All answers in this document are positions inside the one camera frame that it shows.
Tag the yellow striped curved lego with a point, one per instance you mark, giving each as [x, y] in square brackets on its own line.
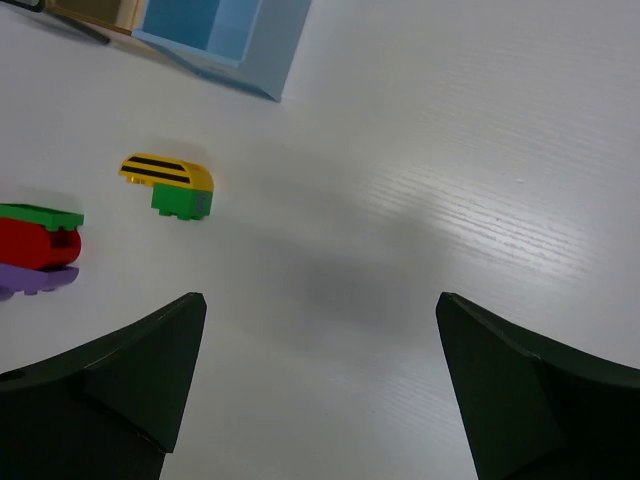
[151, 170]

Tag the red rounded lego brick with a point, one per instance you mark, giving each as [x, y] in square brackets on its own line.
[31, 246]

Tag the purple rounded lego plate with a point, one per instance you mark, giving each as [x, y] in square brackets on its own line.
[31, 282]

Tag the green lego brick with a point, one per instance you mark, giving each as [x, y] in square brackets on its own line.
[183, 203]

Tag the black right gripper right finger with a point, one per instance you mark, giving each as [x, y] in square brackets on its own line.
[533, 407]

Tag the amber transparent container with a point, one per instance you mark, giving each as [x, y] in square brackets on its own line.
[122, 16]

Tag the green lego plate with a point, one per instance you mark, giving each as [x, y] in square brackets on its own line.
[50, 219]

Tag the blue container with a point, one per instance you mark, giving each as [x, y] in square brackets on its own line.
[246, 44]

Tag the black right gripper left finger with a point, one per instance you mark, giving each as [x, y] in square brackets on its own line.
[108, 409]

